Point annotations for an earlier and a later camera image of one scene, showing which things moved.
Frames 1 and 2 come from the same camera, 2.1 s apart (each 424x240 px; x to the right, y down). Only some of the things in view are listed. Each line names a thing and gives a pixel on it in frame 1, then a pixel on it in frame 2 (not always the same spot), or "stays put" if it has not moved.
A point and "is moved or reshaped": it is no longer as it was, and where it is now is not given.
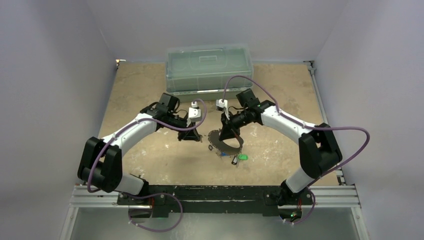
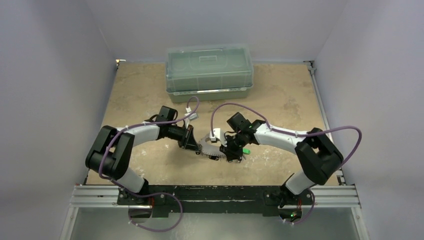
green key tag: x=243 y=157 is moved or reshaped
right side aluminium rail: x=312 y=69 stays put
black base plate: x=213 y=201 stays put
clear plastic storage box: x=197 y=72 stays put
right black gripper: x=227 y=125 -> x=232 y=149
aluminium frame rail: x=321 y=197 stays put
